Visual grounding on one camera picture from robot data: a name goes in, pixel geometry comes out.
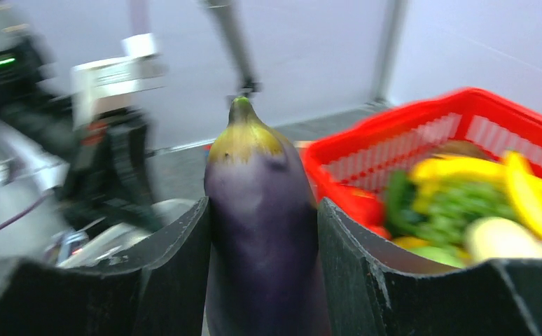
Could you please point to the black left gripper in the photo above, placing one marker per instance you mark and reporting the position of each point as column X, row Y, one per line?
column 107, row 179

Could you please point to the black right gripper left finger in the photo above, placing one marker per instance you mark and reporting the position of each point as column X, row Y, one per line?
column 156, row 287

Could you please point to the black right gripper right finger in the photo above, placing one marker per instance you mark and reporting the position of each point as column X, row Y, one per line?
column 375, row 287

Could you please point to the purple eggplant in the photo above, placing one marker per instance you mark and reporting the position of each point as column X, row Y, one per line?
column 265, row 275

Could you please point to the clear zip top bag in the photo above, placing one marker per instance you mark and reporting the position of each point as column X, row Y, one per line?
column 73, row 248

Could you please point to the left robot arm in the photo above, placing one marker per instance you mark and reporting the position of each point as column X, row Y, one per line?
column 38, row 113

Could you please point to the dark green cucumber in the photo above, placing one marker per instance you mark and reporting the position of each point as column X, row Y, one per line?
column 401, row 220

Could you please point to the green round melon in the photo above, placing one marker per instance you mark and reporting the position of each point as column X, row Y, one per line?
column 439, row 255

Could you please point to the green grape bunch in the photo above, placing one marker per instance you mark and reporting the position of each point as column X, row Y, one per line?
column 451, row 207

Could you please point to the red plastic basket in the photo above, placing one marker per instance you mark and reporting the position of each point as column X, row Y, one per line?
column 365, row 154

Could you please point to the white long squash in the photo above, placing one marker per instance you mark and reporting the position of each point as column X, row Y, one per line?
column 495, row 237

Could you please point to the yellow banana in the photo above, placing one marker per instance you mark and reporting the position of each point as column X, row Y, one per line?
column 436, row 169
column 522, row 193

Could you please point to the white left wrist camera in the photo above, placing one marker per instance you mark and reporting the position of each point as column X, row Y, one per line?
column 105, row 85

